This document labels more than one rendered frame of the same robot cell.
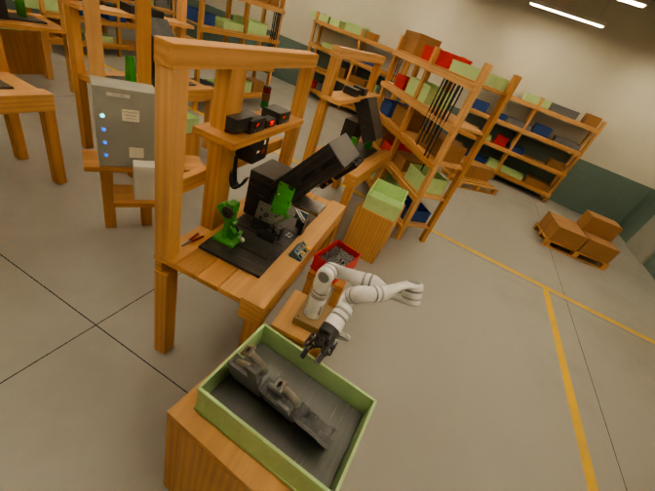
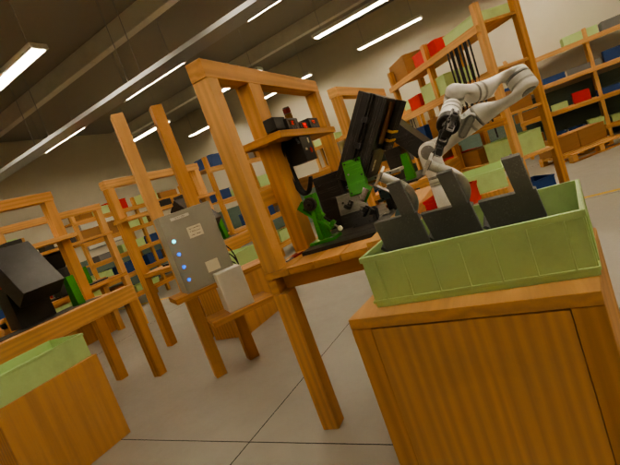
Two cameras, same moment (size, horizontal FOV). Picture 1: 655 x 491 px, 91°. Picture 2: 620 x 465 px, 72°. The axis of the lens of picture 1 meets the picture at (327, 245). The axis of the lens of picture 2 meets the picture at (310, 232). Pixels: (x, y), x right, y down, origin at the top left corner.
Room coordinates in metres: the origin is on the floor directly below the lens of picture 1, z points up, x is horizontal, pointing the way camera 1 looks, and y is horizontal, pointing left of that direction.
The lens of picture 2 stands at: (-0.67, -0.01, 1.24)
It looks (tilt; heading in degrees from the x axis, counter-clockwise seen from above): 7 degrees down; 17
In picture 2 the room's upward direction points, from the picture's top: 20 degrees counter-clockwise
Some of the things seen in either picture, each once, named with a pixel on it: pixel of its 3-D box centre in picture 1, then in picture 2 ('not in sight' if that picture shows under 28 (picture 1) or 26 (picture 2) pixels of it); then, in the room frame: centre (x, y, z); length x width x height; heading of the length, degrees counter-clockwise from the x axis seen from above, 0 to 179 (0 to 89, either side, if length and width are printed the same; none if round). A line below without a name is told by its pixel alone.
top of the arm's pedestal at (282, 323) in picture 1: (308, 321); not in sight; (1.26, -0.05, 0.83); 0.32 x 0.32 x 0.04; 82
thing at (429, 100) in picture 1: (411, 132); (461, 128); (5.19, -0.57, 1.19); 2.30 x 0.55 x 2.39; 27
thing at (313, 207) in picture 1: (296, 199); (371, 179); (2.02, 0.31, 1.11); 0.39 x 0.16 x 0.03; 82
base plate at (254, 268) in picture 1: (273, 224); (365, 220); (1.95, 0.43, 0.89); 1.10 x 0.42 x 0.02; 172
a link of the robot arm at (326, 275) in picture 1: (325, 279); (433, 160); (1.27, -0.05, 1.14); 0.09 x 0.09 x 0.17; 74
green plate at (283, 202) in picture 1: (285, 198); (356, 175); (1.87, 0.37, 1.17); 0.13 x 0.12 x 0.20; 172
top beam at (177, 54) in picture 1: (263, 56); (268, 82); (2.00, 0.72, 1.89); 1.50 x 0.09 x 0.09; 172
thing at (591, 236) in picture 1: (579, 233); not in sight; (6.31, -4.48, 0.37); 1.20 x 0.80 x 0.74; 84
